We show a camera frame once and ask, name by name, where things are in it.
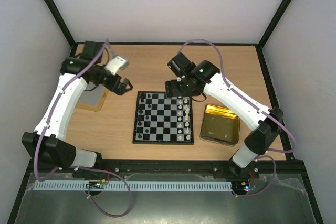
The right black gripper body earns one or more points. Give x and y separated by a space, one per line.
172 91

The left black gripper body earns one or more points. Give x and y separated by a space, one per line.
111 86

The black grey chess board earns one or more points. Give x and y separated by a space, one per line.
163 120

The gold metal tin tray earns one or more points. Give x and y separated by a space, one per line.
220 125

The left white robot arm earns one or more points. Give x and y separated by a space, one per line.
47 143

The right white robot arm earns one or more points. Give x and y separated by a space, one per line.
206 79

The silver tin lid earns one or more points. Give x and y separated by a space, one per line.
93 100

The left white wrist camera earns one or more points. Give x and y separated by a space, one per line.
116 63

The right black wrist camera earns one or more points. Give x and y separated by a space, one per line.
180 65

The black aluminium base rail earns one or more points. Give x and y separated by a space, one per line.
218 169

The white slotted cable duct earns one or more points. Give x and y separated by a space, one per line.
77 185

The black enclosure frame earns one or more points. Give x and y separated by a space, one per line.
288 165

